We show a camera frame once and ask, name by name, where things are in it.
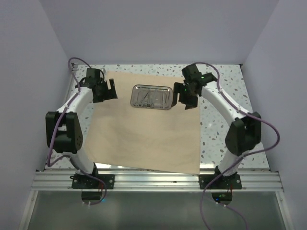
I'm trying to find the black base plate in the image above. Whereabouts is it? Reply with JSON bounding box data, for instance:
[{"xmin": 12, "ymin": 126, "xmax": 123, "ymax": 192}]
[
  {"xmin": 70, "ymin": 173, "xmax": 115, "ymax": 189},
  {"xmin": 198, "ymin": 174, "xmax": 242, "ymax": 190}
]

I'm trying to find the aluminium mounting rail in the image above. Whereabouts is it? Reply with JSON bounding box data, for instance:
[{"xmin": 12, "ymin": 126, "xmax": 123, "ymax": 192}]
[{"xmin": 31, "ymin": 169, "xmax": 283, "ymax": 192}]

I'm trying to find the beige cloth wrap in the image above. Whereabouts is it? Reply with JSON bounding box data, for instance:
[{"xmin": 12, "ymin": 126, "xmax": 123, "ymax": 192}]
[{"xmin": 84, "ymin": 71, "xmax": 201, "ymax": 174}]

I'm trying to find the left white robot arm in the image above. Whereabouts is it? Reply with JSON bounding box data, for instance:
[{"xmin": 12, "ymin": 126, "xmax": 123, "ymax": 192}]
[{"xmin": 45, "ymin": 68, "xmax": 117, "ymax": 188}]

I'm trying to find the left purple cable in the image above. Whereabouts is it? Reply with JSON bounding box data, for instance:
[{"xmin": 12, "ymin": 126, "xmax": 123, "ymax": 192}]
[{"xmin": 47, "ymin": 57, "xmax": 92, "ymax": 167}]

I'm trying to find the steel instrument tray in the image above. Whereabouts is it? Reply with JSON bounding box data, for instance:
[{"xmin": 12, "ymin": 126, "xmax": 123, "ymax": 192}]
[{"xmin": 130, "ymin": 84, "xmax": 173, "ymax": 110}]

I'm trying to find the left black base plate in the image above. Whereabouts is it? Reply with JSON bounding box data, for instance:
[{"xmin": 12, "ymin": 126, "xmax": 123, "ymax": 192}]
[{"xmin": 70, "ymin": 173, "xmax": 115, "ymax": 189}]

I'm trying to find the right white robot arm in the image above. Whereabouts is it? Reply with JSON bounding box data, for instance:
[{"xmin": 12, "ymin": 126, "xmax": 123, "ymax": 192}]
[{"xmin": 172, "ymin": 64, "xmax": 261, "ymax": 188}]

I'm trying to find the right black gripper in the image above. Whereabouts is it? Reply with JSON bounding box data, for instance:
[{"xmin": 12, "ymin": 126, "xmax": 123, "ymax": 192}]
[{"xmin": 172, "ymin": 82, "xmax": 198, "ymax": 110}]

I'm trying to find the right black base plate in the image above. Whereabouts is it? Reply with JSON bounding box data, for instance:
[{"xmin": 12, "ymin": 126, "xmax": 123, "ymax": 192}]
[{"xmin": 198, "ymin": 174, "xmax": 242, "ymax": 190}]

